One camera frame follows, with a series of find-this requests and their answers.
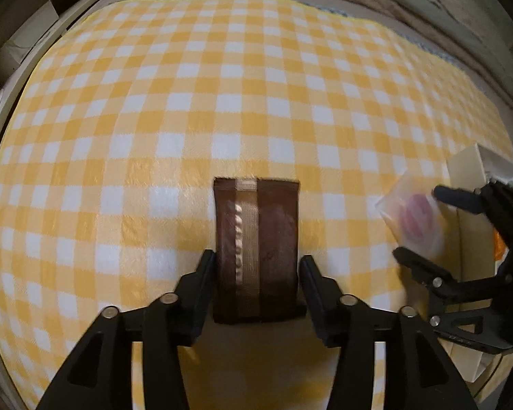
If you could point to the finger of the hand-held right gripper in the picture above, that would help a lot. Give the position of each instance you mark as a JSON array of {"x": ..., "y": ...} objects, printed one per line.
[
  {"x": 423, "y": 267},
  {"x": 457, "y": 198}
]

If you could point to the clear packet pink round snack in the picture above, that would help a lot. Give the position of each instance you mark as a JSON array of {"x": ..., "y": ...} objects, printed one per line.
[{"x": 412, "y": 222}]

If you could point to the orange snack packet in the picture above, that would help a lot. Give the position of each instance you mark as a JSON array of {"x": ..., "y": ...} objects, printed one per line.
[{"x": 499, "y": 245}]

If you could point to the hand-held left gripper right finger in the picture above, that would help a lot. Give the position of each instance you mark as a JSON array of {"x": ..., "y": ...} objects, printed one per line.
[{"x": 314, "y": 286}]

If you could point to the white cardboard box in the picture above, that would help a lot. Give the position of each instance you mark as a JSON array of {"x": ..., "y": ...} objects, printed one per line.
[{"x": 472, "y": 239}]

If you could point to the yellow checkered mat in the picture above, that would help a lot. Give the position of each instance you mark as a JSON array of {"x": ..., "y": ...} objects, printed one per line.
[{"x": 196, "y": 115}]

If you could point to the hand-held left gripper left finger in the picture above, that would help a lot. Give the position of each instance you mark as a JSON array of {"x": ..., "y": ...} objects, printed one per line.
[{"x": 201, "y": 282}]

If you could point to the brown snack packet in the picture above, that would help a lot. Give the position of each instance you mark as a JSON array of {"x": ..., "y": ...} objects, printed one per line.
[{"x": 273, "y": 239}]

